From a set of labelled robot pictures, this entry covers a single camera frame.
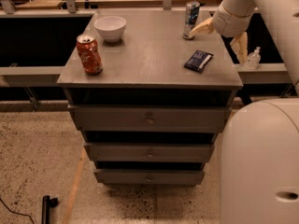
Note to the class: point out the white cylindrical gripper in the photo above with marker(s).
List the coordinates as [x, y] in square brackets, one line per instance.
[224, 25]

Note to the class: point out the blue rxbar blueberry wrapper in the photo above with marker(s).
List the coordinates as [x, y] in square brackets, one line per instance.
[198, 61]

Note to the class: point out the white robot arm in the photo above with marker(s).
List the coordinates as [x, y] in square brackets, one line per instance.
[259, 170]

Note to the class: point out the white bowl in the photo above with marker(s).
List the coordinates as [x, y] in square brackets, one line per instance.
[110, 28]

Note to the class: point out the clear sanitizer pump bottle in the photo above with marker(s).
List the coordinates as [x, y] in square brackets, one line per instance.
[253, 59]

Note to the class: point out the silver blue energy drink can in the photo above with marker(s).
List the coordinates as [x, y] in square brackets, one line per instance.
[191, 15]

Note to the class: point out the grey metal railing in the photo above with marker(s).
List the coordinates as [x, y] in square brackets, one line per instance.
[31, 75]

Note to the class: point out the grey drawer cabinet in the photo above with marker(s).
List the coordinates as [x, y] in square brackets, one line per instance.
[146, 69]

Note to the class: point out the orange crushed soda can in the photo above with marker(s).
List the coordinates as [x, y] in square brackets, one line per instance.
[87, 48]

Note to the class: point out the top grey drawer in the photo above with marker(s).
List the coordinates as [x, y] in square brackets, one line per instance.
[149, 119]

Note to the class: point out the grey drawer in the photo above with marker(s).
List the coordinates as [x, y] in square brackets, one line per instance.
[161, 177]
[148, 152]
[149, 119]

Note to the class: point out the middle grey drawer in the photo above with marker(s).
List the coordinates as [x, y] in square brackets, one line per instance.
[148, 152]

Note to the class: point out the bottom grey drawer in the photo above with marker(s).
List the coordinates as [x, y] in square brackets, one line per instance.
[161, 177]

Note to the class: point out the black floor bracket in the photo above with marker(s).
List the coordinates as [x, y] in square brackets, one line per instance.
[47, 204]

